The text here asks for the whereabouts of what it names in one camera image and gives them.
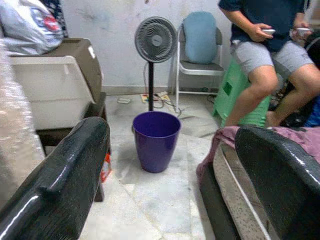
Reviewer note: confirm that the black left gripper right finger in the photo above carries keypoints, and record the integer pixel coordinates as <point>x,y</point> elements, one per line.
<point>287,195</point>

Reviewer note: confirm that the white quilted mattress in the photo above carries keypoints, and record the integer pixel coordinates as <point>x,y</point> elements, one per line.
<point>232,180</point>

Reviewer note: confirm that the white folding chair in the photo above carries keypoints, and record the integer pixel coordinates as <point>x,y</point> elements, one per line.
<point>200,67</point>

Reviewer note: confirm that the green plastic stool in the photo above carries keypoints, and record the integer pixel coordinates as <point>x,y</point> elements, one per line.
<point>232,100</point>

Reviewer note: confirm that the brown storage box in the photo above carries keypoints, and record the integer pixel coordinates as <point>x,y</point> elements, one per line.
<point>85,65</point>

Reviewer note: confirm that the small red packet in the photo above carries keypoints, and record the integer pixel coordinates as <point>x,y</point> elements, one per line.
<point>106,170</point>

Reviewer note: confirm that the light blue cushion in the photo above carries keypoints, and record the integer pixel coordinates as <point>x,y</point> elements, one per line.
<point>200,37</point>

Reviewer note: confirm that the purple cartoon print blanket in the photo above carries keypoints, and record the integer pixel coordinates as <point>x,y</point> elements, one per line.
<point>222,140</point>

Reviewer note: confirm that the clear bubble wrap sheet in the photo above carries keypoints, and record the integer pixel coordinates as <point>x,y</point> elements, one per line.
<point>15,125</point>

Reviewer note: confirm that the grey standing fan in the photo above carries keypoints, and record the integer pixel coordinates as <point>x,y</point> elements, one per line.
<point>155,38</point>

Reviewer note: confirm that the white handheld controller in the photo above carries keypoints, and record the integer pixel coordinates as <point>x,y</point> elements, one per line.
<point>303,30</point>
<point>268,31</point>

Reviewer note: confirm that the purple plastic bin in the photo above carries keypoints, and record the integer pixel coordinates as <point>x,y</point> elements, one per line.
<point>156,150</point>

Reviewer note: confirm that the flat white floor item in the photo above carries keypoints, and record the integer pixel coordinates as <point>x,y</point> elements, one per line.
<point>123,100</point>

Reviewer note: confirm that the white drawer cabinet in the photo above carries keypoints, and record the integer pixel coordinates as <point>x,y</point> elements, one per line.
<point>55,100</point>

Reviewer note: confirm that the white printed plastic bag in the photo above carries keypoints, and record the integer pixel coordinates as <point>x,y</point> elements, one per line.
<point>27,32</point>

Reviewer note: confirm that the colourful power strip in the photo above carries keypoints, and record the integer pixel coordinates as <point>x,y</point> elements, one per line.
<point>160,96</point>

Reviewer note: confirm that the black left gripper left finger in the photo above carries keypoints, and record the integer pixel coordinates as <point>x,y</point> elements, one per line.
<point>57,195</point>

